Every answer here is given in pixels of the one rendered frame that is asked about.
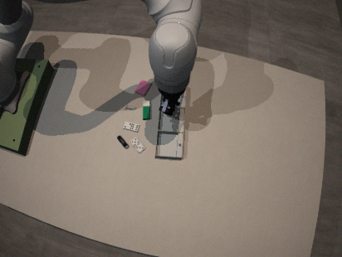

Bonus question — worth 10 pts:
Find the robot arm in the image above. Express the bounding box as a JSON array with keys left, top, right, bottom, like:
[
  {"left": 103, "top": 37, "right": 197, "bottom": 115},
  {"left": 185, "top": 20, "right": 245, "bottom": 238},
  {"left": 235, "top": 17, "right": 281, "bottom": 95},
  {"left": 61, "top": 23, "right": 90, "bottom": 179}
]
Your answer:
[{"left": 0, "top": 0, "right": 203, "bottom": 116}]

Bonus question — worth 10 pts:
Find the grey three-compartment bin rack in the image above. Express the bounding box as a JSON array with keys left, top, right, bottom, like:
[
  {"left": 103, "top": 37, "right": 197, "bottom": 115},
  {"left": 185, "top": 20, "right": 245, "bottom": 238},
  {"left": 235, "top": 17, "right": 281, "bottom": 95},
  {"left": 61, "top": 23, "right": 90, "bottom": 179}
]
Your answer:
[{"left": 155, "top": 90, "right": 186, "bottom": 160}]

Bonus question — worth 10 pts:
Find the white domino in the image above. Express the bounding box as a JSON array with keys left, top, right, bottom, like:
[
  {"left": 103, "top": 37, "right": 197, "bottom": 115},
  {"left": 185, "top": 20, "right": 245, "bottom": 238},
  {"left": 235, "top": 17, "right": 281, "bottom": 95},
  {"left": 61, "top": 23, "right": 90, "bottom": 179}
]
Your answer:
[
  {"left": 130, "top": 137, "right": 145, "bottom": 153},
  {"left": 124, "top": 122, "right": 139, "bottom": 133}
]

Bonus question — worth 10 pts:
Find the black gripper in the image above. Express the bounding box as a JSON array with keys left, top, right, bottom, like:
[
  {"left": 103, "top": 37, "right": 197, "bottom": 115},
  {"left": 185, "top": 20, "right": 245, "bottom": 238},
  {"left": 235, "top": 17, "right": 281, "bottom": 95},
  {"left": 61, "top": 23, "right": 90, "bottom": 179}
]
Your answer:
[{"left": 158, "top": 88, "right": 185, "bottom": 119}]

